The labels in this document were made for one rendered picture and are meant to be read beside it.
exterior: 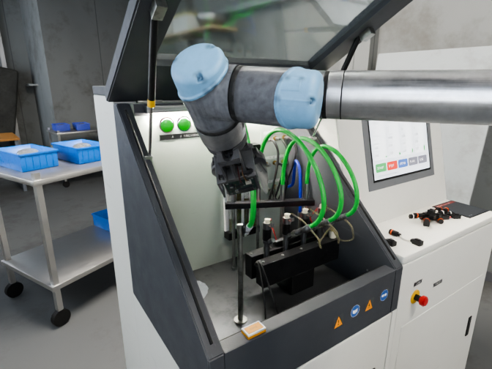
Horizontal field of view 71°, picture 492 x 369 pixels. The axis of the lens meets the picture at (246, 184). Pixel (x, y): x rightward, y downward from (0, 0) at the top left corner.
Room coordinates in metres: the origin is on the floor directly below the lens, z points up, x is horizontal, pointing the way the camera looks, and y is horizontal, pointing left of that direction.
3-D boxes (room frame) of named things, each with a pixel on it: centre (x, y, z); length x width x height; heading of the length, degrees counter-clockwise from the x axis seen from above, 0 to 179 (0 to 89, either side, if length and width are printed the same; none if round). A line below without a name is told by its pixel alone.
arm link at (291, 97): (0.48, -0.05, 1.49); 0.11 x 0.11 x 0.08; 70
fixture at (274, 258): (1.06, -0.17, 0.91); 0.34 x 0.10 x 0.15; 124
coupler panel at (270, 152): (1.34, -0.12, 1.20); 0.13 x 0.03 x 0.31; 124
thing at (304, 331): (0.79, -0.20, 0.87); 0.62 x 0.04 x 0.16; 124
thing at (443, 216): (1.28, -0.76, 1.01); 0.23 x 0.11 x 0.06; 124
